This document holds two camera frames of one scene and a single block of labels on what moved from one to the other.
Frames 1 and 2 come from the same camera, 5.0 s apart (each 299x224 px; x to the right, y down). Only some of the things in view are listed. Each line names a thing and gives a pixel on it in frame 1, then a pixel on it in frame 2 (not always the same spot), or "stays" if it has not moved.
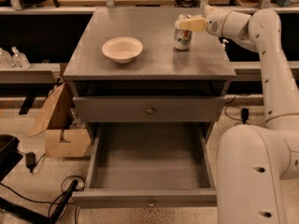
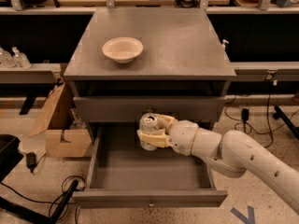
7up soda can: (182, 38) to (148, 122)
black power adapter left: (31, 161) stays
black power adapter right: (244, 116) stays
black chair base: (34, 217) stays
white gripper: (214, 22) to (182, 136)
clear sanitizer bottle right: (20, 60) stays
